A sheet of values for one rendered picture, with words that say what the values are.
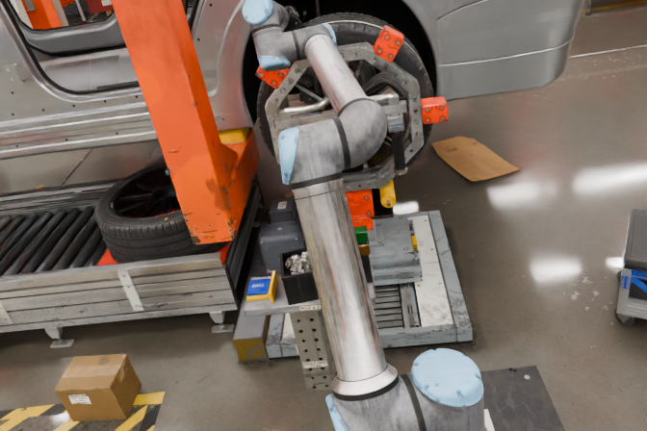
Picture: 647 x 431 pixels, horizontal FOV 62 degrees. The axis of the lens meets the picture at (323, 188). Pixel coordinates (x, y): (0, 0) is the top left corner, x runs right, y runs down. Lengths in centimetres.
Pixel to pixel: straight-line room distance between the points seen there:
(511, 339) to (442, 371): 101
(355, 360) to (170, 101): 104
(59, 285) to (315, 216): 160
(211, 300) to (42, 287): 71
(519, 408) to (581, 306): 85
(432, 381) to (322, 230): 40
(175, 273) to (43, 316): 65
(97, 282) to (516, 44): 194
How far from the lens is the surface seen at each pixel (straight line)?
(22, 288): 262
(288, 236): 221
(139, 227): 237
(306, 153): 113
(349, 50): 185
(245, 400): 218
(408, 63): 196
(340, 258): 115
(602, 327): 236
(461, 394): 124
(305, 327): 190
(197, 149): 187
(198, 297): 236
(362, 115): 118
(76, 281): 249
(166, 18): 175
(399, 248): 233
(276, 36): 166
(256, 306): 183
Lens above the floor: 161
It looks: 29 degrees down
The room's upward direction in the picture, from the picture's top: 10 degrees counter-clockwise
